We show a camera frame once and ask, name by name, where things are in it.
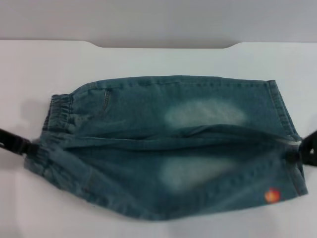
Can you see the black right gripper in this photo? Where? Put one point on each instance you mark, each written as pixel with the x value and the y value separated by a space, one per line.
pixel 309 151

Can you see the blue denim shorts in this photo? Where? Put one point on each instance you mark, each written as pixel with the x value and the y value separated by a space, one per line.
pixel 148 153

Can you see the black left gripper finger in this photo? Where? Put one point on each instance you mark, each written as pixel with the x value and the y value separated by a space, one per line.
pixel 22 146

